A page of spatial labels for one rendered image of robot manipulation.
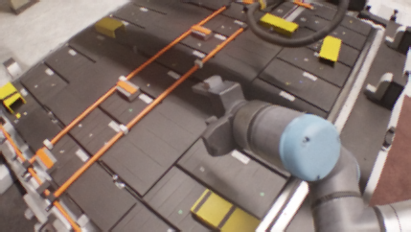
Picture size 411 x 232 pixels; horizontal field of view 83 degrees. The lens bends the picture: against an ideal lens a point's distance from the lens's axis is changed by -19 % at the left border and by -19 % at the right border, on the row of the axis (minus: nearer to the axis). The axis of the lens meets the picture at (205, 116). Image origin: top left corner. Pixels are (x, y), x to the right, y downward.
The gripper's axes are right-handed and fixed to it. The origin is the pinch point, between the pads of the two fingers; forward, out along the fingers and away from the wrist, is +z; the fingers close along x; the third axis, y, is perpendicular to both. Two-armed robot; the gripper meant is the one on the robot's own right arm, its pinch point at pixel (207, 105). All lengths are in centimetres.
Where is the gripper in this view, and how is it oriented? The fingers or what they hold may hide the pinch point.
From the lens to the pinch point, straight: 65.4
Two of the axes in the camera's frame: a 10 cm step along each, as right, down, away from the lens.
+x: -3.3, -8.6, -4.0
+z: -4.6, -2.2, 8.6
